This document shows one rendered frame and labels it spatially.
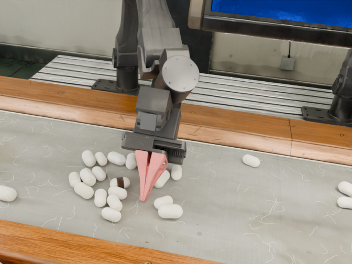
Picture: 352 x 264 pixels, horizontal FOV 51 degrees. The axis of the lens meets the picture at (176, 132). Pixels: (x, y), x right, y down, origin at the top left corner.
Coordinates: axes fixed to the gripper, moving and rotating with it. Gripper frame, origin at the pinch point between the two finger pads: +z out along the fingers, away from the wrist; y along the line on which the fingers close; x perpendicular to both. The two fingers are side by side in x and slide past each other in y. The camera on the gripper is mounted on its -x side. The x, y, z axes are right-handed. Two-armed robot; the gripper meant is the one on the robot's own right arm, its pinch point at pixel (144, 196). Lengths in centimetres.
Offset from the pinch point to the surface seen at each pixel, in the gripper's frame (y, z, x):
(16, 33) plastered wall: -151, -117, 179
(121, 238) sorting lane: -1.2, 6.8, -4.3
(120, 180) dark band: -4.5, -1.9, 0.9
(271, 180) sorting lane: 20.6, -7.6, 8.1
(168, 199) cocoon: 4.0, -0.2, -0.4
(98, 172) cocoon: -8.7, -2.7, 1.9
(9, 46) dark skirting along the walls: -158, -109, 186
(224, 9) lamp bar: 8.3, -17.0, -26.6
